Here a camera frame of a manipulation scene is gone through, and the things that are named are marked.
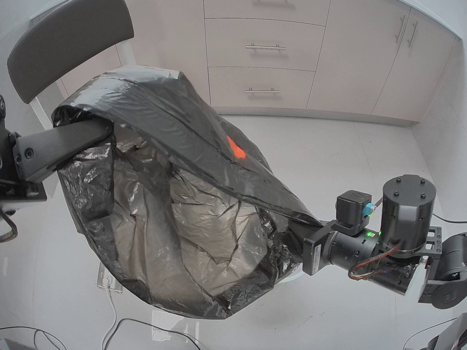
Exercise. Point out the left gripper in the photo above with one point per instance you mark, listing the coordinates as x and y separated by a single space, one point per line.
22 191

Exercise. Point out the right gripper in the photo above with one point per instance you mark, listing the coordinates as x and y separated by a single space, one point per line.
346 250

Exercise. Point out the black plastic bag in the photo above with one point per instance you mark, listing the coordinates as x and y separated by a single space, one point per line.
164 104

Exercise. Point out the white trash bin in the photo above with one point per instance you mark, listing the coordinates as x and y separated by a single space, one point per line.
292 278

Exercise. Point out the grey chair with white legs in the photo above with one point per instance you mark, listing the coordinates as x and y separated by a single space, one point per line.
73 38

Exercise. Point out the beige cabinet with drawers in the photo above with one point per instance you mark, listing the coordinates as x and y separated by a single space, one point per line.
262 24

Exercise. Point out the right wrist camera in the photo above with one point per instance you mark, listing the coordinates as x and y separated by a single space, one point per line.
352 206

